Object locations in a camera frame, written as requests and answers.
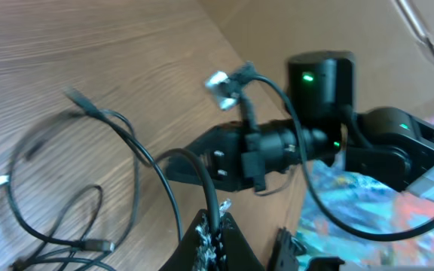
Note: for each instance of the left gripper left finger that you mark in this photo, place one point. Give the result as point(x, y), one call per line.
point(184, 256)

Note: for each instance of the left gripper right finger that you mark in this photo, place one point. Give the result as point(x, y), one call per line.
point(236, 253)

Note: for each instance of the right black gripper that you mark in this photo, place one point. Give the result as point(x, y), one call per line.
point(237, 158)

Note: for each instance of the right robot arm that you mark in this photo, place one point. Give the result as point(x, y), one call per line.
point(387, 143)

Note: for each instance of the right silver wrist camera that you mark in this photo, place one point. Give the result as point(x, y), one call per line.
point(223, 90)

